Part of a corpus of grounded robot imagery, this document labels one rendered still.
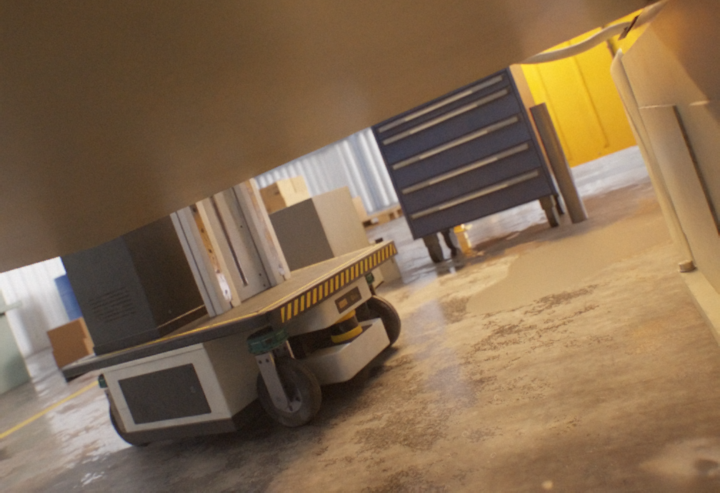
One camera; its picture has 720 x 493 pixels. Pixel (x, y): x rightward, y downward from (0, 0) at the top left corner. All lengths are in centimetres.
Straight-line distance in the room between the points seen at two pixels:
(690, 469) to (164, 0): 85
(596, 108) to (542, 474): 333
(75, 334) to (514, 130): 459
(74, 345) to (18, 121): 584
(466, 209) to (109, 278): 186
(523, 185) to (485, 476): 213
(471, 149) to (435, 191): 28
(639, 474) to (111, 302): 145
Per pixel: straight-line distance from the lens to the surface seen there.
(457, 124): 305
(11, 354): 627
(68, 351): 624
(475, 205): 307
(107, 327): 194
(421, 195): 313
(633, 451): 100
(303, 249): 252
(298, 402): 155
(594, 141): 414
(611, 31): 211
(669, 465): 96
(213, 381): 157
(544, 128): 294
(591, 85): 413
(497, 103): 300
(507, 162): 301
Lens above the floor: 49
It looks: 1 degrees down
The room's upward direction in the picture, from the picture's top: 21 degrees counter-clockwise
